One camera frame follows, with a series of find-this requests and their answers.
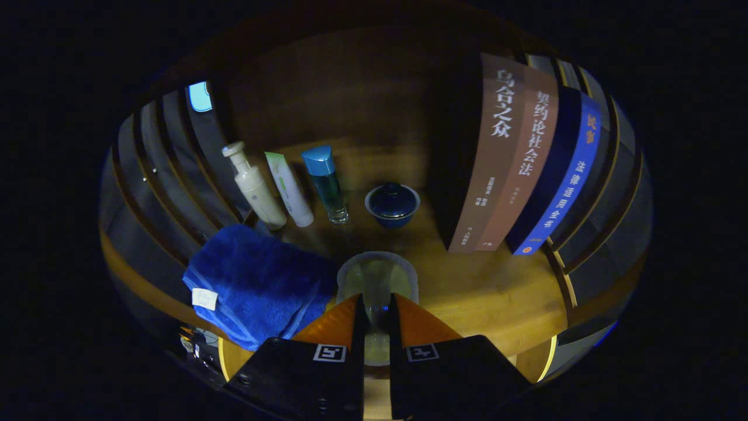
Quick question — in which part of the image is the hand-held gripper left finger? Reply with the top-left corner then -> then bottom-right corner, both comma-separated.
225,294 -> 366,421

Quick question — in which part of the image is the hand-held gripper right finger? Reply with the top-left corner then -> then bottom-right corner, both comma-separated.
389,292 -> 532,421

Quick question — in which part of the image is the yellow scrub brush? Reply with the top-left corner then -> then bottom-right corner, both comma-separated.
336,251 -> 420,366

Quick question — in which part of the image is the wooden countertop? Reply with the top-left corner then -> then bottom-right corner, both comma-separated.
99,137 -> 572,384

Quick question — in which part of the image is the wooden cabinet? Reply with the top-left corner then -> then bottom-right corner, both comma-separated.
99,6 -> 653,410

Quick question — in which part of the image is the folded blue towel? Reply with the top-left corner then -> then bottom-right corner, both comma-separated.
182,224 -> 338,351

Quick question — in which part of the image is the dark blue lidded teacup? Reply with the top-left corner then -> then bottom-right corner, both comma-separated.
365,182 -> 421,229

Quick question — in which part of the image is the white and green tube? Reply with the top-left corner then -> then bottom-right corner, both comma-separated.
264,152 -> 315,228

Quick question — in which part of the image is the white pump bottle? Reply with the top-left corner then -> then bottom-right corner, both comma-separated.
221,141 -> 288,231

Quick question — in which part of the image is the teal bottle with blue cap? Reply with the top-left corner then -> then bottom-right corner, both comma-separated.
301,146 -> 349,225

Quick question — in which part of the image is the dark brown book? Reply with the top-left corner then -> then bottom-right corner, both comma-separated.
447,54 -> 527,253

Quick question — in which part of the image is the reddish brown book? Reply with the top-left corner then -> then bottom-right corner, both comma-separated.
475,67 -> 560,252

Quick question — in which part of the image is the blue book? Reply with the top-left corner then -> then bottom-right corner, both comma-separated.
505,87 -> 603,256

